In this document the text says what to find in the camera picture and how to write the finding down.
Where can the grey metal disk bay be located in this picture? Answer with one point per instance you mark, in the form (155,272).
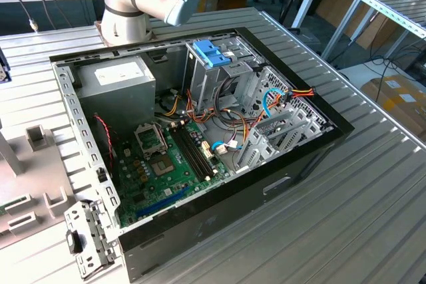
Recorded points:
(263,151)

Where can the white board connector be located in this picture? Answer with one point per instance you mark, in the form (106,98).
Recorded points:
(206,151)

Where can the black RAM slot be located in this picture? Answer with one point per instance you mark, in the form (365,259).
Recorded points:
(187,153)
(194,152)
(197,152)
(190,153)

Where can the grey optical drive cage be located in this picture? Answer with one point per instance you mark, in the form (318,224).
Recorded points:
(206,81)

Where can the green motherboard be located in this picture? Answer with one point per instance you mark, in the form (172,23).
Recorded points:
(183,182)

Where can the CPU socket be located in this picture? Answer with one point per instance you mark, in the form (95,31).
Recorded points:
(161,166)

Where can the blue drive cage latch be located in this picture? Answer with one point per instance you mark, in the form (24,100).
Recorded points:
(209,52)

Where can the blue expansion slot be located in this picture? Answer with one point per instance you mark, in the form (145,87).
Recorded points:
(159,203)

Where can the black open PC case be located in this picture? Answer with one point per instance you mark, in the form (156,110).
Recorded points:
(216,224)

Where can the grey power supply unit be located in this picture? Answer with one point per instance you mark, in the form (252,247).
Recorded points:
(116,97)

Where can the black case fan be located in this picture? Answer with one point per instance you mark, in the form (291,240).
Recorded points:
(103,144)

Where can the grey metal slot retainer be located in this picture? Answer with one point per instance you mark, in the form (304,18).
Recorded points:
(90,230)

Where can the large brown cardboard box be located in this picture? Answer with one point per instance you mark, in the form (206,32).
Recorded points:
(333,6)

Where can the black plastic latch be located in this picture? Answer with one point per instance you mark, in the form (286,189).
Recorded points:
(74,242)

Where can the beige parts rack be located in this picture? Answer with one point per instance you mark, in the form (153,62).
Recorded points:
(33,171)

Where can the taped cardboard box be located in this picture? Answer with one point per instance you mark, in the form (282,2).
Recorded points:
(399,104)

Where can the green RAM stick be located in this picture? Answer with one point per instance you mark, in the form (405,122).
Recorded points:
(2,209)

